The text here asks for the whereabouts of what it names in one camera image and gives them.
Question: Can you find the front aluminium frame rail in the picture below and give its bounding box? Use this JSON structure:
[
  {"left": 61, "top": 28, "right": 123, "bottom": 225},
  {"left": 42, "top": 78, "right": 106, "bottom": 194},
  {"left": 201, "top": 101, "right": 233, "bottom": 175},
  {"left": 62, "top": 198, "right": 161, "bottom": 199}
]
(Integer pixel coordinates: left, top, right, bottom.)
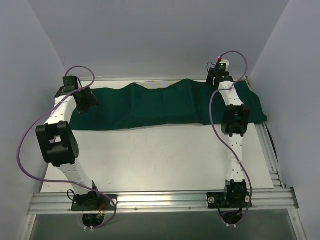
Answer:
[{"left": 28, "top": 188, "right": 299, "bottom": 215}]

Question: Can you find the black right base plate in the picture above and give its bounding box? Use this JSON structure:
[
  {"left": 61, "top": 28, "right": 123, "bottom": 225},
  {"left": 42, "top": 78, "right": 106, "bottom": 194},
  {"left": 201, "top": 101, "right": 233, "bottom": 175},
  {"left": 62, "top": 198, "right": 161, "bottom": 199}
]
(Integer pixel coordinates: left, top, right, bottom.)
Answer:
[{"left": 206, "top": 191, "right": 252, "bottom": 209}]

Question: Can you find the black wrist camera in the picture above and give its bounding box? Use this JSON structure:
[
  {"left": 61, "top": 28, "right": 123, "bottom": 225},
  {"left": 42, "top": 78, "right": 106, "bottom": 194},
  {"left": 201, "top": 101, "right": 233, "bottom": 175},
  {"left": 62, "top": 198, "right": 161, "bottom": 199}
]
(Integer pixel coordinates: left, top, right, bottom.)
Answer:
[
  {"left": 62, "top": 75, "right": 79, "bottom": 91},
  {"left": 214, "top": 59, "right": 230, "bottom": 77}
]

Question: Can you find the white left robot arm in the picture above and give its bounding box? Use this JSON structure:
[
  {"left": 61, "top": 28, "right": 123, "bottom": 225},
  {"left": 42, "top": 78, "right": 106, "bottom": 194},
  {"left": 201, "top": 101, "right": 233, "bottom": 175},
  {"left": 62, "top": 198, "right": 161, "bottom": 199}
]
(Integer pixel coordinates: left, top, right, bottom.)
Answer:
[{"left": 35, "top": 76, "right": 101, "bottom": 210}]

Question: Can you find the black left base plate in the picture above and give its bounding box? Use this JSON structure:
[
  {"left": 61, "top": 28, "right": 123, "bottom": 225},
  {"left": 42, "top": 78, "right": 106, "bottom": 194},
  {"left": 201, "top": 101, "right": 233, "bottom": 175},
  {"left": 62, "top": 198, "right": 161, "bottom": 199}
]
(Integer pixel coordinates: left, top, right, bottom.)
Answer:
[{"left": 71, "top": 192, "right": 115, "bottom": 212}]

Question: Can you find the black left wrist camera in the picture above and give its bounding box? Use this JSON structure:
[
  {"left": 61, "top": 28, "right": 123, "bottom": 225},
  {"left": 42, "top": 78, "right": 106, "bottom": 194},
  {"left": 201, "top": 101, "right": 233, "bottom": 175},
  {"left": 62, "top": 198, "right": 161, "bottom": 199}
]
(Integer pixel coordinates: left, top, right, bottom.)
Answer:
[{"left": 62, "top": 75, "right": 79, "bottom": 91}]

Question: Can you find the green surgical cloth kit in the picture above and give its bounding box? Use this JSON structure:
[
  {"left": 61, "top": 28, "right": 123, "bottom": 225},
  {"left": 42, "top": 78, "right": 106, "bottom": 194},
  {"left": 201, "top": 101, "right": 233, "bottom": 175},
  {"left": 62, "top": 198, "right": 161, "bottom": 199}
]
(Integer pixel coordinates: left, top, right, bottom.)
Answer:
[{"left": 68, "top": 78, "right": 269, "bottom": 131}]

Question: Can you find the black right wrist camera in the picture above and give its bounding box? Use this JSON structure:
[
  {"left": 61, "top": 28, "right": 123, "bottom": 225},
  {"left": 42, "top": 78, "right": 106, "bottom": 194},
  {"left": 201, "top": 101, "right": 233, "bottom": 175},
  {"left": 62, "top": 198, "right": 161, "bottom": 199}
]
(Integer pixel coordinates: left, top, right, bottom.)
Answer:
[{"left": 214, "top": 59, "right": 230, "bottom": 77}]

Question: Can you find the back aluminium frame rail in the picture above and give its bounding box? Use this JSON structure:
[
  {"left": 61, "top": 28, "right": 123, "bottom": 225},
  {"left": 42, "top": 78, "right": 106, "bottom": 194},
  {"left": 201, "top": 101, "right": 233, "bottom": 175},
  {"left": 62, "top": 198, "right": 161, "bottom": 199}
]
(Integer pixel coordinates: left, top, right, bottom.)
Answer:
[{"left": 70, "top": 76, "right": 248, "bottom": 82}]

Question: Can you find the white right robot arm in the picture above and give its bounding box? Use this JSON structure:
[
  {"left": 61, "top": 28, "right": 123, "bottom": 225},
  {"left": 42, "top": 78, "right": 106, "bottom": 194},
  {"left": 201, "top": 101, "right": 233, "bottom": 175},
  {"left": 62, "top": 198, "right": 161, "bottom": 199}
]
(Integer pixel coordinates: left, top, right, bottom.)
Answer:
[{"left": 206, "top": 63, "right": 252, "bottom": 210}]

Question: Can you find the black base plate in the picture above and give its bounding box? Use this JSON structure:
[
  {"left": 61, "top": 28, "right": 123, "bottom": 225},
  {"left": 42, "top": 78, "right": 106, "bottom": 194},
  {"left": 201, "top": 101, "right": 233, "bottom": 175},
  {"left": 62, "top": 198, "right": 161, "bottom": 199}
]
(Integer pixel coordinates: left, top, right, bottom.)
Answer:
[
  {"left": 71, "top": 192, "right": 115, "bottom": 212},
  {"left": 206, "top": 191, "right": 252, "bottom": 209}
]

